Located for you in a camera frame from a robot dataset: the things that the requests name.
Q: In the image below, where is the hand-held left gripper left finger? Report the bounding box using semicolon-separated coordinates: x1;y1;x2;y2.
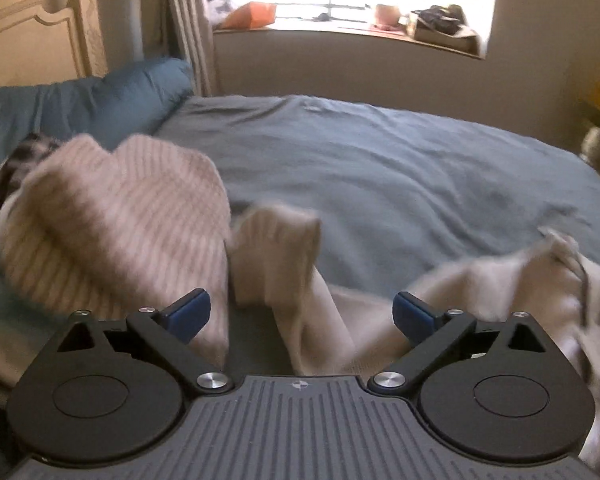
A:
57;288;234;395

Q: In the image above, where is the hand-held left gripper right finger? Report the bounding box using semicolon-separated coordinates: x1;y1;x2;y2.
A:
367;291;546;395

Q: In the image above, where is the beige zip hoodie black trim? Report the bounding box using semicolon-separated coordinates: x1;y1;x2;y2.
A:
229;204;600;480

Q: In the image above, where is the pink checked knit sweater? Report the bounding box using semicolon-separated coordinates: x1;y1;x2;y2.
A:
0;133;232;367

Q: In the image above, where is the grey bed blanket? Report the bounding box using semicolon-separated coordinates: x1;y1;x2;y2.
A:
152;94;600;376

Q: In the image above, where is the white folded garment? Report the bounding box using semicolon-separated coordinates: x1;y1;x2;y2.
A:
0;317;73;388

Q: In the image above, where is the light blue folded garment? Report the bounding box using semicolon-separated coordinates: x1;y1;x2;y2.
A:
0;252;56;332

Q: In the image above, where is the black white patterned cloth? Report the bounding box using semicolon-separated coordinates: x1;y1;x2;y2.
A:
0;131;62;243

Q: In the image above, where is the blue pillow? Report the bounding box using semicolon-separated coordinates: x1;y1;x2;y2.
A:
0;56;196;172

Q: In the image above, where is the cream bedpost finial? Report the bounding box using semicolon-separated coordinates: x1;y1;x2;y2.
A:
581;126;600;162

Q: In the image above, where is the cardboard box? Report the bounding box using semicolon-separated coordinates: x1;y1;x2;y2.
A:
404;9;482;57

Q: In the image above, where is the beige curtain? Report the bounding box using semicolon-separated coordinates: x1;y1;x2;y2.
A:
159;0;219;99

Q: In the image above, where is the black bag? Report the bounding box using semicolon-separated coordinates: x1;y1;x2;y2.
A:
411;4;474;37

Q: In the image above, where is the pink clay pot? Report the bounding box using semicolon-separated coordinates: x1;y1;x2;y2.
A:
371;3;404;29

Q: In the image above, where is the orange paper bag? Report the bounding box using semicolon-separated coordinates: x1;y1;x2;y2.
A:
219;1;279;31

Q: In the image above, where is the cream headboard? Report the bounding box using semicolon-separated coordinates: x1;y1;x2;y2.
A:
0;0;109;94

